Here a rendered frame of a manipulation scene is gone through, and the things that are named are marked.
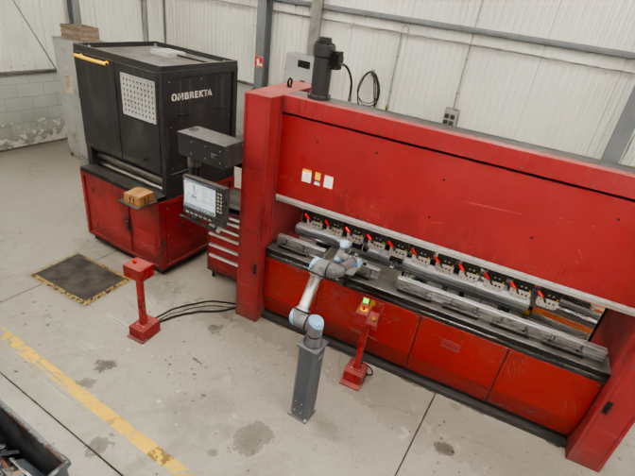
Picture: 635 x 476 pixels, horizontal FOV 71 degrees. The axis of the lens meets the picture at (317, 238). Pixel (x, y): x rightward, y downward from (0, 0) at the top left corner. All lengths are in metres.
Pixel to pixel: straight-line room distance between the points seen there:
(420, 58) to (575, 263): 4.90
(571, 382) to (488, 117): 4.55
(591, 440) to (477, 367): 0.96
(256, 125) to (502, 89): 4.57
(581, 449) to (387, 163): 2.75
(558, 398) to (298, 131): 3.04
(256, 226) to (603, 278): 2.79
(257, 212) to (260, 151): 0.57
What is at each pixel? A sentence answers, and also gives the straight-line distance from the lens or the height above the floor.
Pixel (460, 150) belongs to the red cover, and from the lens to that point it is 3.42.
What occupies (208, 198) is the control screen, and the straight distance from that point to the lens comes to 3.80.
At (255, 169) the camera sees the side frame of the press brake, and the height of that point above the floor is 1.67.
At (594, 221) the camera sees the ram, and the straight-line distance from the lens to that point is 3.56.
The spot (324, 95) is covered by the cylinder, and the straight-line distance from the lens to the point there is 3.79.
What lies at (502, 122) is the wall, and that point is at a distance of 7.50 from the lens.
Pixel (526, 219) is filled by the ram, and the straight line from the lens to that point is 3.55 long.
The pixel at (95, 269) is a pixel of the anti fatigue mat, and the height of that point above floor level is 0.01.
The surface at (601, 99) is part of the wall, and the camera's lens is 7.37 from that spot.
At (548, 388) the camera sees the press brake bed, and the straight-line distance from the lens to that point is 4.18.
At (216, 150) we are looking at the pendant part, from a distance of 3.61.
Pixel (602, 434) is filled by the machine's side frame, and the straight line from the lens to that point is 4.31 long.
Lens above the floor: 3.08
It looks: 29 degrees down
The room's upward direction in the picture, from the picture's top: 8 degrees clockwise
